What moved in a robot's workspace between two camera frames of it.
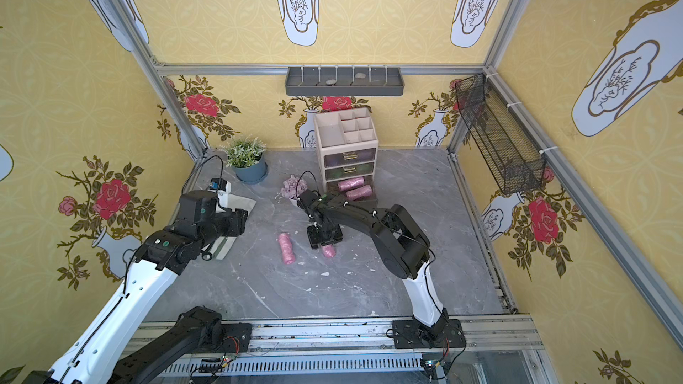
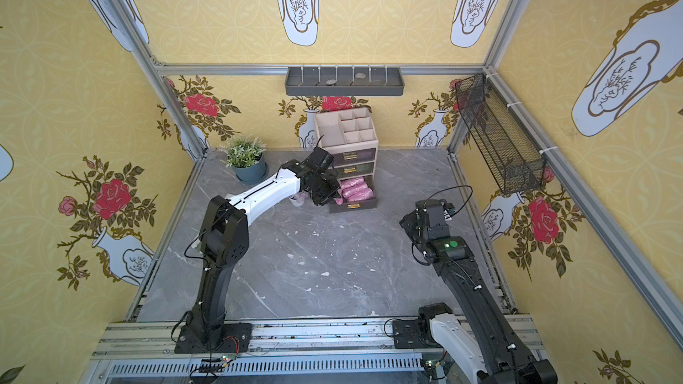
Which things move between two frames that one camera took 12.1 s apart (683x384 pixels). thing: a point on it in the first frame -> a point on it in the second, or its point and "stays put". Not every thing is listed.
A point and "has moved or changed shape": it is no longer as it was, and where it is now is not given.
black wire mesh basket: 517,160 stays put
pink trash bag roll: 359,193 stays put
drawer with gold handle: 353,188 has moved or changed shape
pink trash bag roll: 329,251 -> 357,193
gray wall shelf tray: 344,81 stays put
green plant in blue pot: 245,156 stays put
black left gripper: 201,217 -> 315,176
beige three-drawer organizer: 349,146 stays put
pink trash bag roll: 350,183 stays put
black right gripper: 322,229 -> 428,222
